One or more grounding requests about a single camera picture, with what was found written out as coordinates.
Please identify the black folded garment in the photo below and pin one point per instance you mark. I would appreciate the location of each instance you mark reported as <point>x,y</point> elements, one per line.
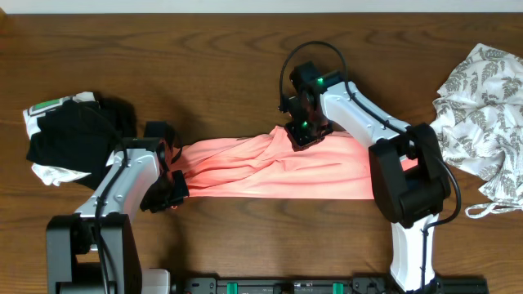
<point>77,139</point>

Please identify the white garment with green print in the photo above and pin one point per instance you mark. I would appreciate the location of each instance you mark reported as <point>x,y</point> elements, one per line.
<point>49,175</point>

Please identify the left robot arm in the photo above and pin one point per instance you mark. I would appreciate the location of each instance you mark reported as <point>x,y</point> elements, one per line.
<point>93,250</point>

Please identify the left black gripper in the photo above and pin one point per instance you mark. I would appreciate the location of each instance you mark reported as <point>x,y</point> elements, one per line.
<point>181,192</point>

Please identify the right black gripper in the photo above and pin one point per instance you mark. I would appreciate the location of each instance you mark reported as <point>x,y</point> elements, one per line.
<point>300,142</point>

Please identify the white fern print cloth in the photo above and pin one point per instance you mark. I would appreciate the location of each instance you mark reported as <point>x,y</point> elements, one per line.
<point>479,126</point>

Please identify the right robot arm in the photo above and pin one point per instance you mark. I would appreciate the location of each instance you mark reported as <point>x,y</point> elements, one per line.
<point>408,183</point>

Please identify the pink t-shirt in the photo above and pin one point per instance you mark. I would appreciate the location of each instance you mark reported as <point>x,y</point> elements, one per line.
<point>266,166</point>

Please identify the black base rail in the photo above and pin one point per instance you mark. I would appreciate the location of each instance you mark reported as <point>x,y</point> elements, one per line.
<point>306,286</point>

